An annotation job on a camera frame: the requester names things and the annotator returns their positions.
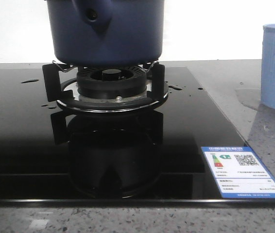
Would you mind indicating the blue energy label sticker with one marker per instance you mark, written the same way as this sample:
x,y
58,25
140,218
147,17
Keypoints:
x,y
239,173

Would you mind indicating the black pot support grate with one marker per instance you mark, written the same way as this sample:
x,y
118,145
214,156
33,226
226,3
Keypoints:
x,y
61,85

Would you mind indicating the black gas burner head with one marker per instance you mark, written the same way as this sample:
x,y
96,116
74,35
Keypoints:
x,y
109,82

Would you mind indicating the dark blue cooking pot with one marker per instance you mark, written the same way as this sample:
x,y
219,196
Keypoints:
x,y
106,33

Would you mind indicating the black glass gas stove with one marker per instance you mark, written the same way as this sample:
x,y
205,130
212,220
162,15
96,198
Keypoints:
x,y
49,156

